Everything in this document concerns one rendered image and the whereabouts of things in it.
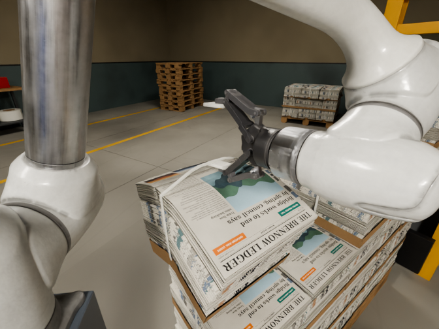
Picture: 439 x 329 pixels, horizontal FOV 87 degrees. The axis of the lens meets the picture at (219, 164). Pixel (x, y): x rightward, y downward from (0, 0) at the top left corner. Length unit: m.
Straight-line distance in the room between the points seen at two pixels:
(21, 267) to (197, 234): 0.27
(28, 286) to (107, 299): 1.47
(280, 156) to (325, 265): 0.61
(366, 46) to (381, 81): 0.05
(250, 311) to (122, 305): 1.23
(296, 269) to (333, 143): 0.61
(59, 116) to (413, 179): 0.51
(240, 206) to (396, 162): 0.31
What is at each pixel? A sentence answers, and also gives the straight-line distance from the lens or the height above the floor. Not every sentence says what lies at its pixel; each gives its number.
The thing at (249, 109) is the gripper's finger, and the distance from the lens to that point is 0.44.
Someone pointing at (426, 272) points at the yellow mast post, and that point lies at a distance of 2.37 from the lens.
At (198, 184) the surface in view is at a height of 1.19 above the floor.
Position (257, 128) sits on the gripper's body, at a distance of 0.43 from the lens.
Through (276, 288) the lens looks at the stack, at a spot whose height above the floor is 0.83.
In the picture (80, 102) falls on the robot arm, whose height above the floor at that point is 1.39.
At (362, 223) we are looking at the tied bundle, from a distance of 0.98.
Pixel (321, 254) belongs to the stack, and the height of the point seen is 0.83.
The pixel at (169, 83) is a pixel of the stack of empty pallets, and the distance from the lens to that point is 7.07.
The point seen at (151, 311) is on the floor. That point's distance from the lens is 1.80.
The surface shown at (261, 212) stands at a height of 1.16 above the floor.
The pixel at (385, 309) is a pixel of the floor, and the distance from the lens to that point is 2.05.
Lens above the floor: 1.47
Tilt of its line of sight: 25 degrees down
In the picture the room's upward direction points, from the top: straight up
